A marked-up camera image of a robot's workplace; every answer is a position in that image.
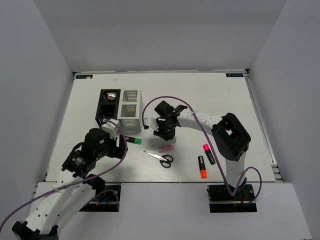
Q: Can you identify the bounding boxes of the pink eraser capsule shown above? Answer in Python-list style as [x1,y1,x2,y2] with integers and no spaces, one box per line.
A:
[158,144,175,153]

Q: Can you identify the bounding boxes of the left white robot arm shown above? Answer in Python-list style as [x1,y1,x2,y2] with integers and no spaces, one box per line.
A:
[12,128,128,240]

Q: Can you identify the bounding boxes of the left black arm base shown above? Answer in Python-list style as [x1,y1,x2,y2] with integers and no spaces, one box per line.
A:
[79,184,122,213]

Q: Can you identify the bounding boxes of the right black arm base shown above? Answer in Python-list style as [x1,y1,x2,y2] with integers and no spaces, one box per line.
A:
[206,184,258,213]

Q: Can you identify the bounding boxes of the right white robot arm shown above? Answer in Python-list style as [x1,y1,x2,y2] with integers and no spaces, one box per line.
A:
[143,100,251,200]

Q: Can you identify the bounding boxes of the black green-capped marker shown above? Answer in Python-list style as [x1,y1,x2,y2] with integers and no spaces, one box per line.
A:
[125,136,142,145]

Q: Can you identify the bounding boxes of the black pen holder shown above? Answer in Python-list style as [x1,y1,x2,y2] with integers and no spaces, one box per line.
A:
[95,89,121,129]

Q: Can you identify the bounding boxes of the white pen holder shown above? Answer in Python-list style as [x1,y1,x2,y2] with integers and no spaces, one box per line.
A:
[117,89,144,134]

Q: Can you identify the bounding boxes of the pink capped black highlighter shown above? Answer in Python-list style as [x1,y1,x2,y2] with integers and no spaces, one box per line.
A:
[202,144,216,165]

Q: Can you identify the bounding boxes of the orange capped black highlighter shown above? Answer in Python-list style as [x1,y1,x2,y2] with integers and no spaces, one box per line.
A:
[197,155,207,179]

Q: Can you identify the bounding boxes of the left blue table label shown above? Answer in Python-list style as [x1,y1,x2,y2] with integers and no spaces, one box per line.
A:
[75,74,93,79]

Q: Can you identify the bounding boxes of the blue table label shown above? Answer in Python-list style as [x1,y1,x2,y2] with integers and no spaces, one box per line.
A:
[225,73,244,78]
[75,74,93,79]

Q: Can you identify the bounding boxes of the right blue table label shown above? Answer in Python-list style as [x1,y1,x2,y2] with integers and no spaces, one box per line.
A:
[225,73,244,78]

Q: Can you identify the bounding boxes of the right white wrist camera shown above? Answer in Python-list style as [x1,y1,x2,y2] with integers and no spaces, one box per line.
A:
[143,116,159,131]

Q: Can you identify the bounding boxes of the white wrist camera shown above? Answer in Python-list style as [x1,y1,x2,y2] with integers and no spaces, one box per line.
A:
[101,119,120,140]
[143,116,159,131]

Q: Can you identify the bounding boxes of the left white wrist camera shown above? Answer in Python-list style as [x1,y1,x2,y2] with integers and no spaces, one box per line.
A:
[101,119,120,140]

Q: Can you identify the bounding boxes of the black handled scissors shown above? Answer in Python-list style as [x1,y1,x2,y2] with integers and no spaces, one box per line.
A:
[143,150,174,169]

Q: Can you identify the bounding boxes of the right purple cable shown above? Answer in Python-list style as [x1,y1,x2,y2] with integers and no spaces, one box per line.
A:
[141,96,263,205]

